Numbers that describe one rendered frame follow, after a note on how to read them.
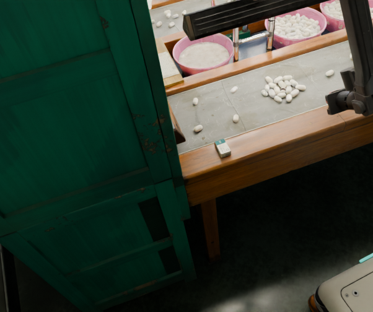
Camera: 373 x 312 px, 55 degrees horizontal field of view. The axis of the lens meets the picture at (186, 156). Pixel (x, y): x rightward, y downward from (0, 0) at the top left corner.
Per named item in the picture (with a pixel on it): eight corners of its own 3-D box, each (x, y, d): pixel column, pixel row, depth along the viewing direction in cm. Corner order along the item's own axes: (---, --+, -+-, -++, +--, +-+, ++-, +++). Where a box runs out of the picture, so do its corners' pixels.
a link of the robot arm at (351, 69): (362, 115, 94) (393, 102, 93) (349, 74, 91) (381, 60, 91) (342, 111, 105) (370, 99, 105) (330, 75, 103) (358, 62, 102)
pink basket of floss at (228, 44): (243, 56, 162) (244, 38, 155) (218, 93, 149) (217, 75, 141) (193, 44, 172) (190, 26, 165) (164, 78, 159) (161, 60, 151)
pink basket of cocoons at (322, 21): (334, 38, 163) (339, 19, 156) (297, 65, 154) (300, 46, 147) (289, 18, 177) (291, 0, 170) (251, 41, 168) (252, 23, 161)
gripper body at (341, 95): (323, 95, 110) (337, 94, 103) (352, 85, 112) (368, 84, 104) (328, 115, 112) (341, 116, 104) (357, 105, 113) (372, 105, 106)
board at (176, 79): (184, 82, 142) (183, 80, 141) (148, 93, 140) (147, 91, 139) (161, 39, 162) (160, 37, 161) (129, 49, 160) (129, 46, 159)
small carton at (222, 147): (231, 154, 116) (231, 150, 115) (221, 158, 116) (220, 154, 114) (223, 142, 120) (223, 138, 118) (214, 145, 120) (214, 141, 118)
